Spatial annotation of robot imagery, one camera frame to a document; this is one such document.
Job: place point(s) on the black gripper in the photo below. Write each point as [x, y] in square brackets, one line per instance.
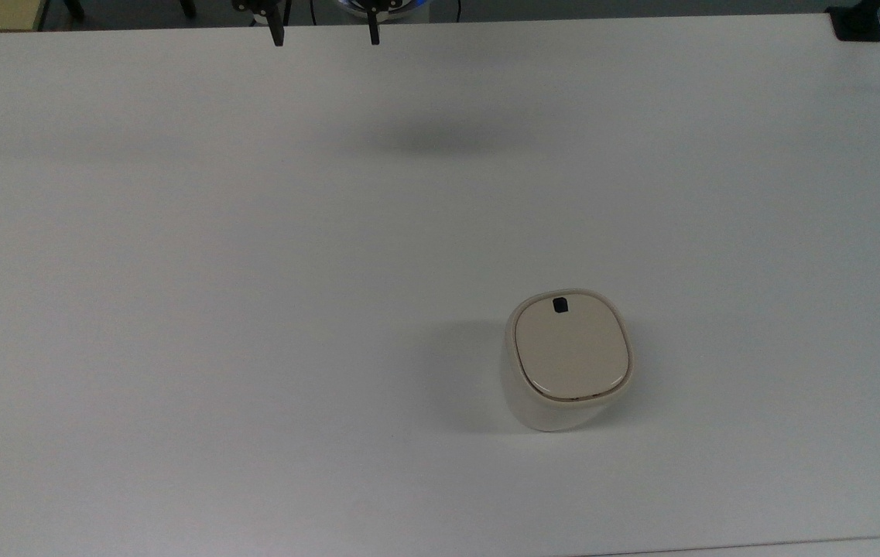
[254, 5]

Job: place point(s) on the beige trash bin lid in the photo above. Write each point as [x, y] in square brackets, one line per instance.
[571, 352]

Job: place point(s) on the beige trash bin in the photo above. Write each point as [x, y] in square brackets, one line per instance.
[563, 363]

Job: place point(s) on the black bin latch button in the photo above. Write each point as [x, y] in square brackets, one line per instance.
[560, 305]

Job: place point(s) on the black chair leg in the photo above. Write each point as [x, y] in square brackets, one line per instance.
[188, 7]
[74, 8]

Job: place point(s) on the black camera stand with clamp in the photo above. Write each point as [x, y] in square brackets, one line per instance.
[856, 23]

